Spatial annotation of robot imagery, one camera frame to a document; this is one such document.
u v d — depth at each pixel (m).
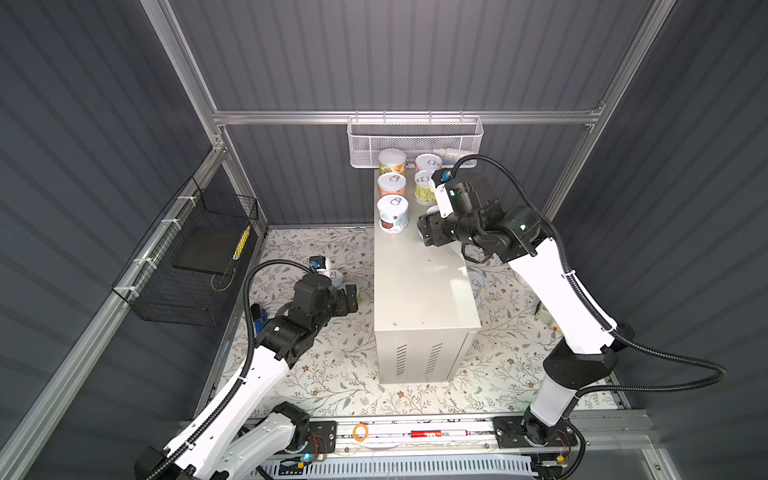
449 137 0.99
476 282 0.96
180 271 0.72
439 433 0.74
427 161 0.81
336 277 0.99
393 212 0.69
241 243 0.79
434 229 0.60
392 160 0.79
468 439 0.74
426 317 0.58
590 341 0.42
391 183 0.75
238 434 0.44
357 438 0.74
